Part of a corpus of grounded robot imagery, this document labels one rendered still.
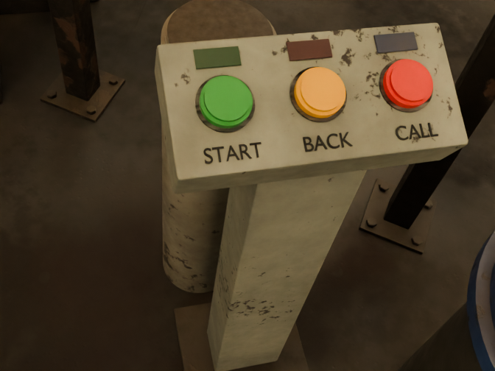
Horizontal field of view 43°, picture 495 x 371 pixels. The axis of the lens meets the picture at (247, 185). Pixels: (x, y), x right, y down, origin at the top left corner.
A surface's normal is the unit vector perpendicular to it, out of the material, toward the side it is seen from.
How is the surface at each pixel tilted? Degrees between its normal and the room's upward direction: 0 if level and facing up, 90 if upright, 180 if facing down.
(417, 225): 0
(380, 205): 0
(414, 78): 20
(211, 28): 0
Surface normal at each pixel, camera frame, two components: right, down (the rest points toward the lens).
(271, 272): 0.22, 0.83
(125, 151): 0.11, -0.55
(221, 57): 0.18, -0.23
